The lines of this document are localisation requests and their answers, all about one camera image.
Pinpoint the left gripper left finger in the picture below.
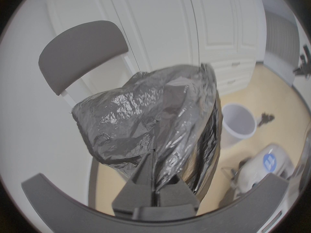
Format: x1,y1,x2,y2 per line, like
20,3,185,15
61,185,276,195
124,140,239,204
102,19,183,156
112,150,156,219

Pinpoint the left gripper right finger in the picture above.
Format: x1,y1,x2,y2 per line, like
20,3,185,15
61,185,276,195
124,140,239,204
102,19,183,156
155,173,201,212

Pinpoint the black plastic bag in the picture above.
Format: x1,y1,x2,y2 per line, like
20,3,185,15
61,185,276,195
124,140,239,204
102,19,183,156
71,63,223,198

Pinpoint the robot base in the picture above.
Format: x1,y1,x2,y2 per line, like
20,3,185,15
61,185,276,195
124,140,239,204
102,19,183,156
219,143,304,203

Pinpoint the crumpled black plastic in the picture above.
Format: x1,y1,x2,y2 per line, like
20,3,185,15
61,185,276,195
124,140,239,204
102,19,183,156
257,112,275,127

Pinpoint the white trash bin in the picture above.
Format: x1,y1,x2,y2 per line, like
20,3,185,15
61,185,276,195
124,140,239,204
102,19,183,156
220,103,257,150

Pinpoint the grey curtain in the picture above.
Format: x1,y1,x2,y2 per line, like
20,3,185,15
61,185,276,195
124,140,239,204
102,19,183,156
265,11,300,66

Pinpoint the white wardrobe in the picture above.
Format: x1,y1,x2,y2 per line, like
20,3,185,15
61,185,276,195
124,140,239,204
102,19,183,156
47,0,265,96

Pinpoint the white chair with grey pads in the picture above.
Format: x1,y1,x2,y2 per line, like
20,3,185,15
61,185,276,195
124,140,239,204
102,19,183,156
38,20,146,166

